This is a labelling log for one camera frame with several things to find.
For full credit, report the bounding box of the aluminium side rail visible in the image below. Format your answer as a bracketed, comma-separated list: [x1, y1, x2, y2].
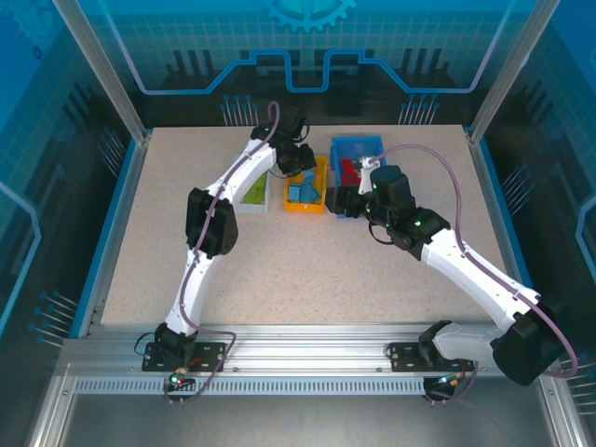
[465, 128, 550, 339]
[76, 132, 153, 339]

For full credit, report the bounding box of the blue plastic bin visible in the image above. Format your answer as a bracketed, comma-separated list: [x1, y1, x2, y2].
[331, 135, 388, 221]

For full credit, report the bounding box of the white plastic bin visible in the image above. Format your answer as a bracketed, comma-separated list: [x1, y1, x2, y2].
[237, 170, 273, 215]

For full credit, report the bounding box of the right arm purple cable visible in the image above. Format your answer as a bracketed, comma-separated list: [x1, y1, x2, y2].
[374, 142, 581, 406]

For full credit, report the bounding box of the blue printed gear panel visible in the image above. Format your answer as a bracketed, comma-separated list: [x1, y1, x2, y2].
[88, 0, 532, 129]

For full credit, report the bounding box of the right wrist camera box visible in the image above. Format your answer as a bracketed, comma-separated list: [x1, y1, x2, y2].
[352, 155, 381, 195]

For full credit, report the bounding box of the aluminium cross rail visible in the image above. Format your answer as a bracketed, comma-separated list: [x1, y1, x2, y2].
[60, 324, 558, 379]

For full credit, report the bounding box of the grey metal sheet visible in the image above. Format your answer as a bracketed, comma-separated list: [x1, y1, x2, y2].
[27, 362, 588, 447]

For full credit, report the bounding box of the blue printed side panel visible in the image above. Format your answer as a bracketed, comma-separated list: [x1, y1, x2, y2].
[483, 0, 596, 345]
[0, 0, 141, 345]

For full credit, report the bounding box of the aluminium frame post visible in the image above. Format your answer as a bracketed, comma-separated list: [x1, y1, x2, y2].
[468, 0, 562, 143]
[51, 0, 153, 143]

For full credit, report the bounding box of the slotted grey cable duct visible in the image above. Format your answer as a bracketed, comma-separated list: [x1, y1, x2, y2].
[73, 377, 428, 396]

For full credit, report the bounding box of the orange plastic bin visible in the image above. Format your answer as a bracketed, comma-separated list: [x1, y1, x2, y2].
[283, 156, 330, 216]

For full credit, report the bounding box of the lit cable connector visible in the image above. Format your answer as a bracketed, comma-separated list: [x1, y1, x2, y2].
[426, 374, 467, 390]
[163, 370, 195, 390]

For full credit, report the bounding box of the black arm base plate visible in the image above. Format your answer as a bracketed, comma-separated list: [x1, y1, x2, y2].
[142, 341, 228, 373]
[388, 342, 476, 373]

